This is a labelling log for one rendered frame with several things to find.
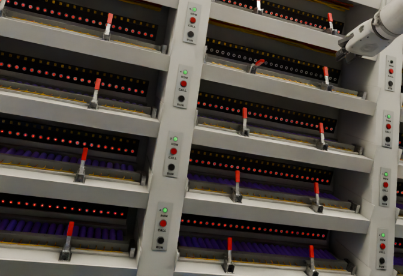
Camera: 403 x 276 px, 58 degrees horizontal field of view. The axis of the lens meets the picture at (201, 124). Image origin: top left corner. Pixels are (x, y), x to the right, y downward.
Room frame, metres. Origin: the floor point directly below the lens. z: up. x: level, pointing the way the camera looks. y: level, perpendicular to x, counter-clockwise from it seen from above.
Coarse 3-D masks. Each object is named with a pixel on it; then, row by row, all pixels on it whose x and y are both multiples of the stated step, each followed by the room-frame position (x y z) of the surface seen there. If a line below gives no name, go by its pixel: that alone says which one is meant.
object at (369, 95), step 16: (208, 64) 1.00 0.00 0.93; (224, 80) 1.03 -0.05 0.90; (240, 80) 1.04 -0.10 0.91; (256, 80) 1.05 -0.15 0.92; (272, 80) 1.06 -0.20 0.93; (320, 80) 1.29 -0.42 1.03; (288, 96) 1.08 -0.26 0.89; (304, 96) 1.09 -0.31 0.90; (320, 96) 1.11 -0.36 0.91; (336, 96) 1.12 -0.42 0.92; (368, 96) 1.19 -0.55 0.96; (368, 112) 1.16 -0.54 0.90
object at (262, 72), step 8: (224, 64) 1.08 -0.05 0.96; (232, 64) 1.08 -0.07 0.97; (240, 64) 1.09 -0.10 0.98; (256, 72) 1.09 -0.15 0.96; (264, 72) 1.12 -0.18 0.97; (272, 72) 1.12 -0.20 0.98; (288, 80) 1.12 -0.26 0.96; (296, 80) 1.15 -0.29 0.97; (304, 80) 1.16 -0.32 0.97; (336, 88) 1.19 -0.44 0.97
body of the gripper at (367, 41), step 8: (368, 24) 0.89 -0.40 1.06; (352, 32) 0.95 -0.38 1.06; (360, 32) 0.92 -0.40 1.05; (368, 32) 0.90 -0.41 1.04; (376, 32) 0.89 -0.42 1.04; (352, 40) 0.94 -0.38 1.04; (360, 40) 0.92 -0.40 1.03; (368, 40) 0.92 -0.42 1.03; (376, 40) 0.91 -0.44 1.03; (384, 40) 0.91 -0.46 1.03; (392, 40) 0.92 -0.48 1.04; (352, 48) 0.96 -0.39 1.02; (360, 48) 0.96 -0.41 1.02; (368, 48) 0.95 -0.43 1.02; (376, 48) 0.95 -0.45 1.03; (384, 48) 0.95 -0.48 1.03; (368, 56) 0.99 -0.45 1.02
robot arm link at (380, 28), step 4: (376, 16) 0.87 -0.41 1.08; (376, 20) 0.86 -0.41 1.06; (380, 20) 0.86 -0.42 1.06; (376, 24) 0.87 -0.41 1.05; (380, 24) 0.86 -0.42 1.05; (376, 28) 0.88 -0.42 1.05; (380, 28) 0.87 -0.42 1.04; (384, 28) 0.86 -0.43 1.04; (380, 32) 0.87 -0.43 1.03; (384, 32) 0.87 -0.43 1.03; (388, 32) 0.86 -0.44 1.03; (384, 36) 0.88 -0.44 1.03; (388, 36) 0.87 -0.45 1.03; (392, 36) 0.87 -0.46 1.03; (396, 36) 0.87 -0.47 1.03
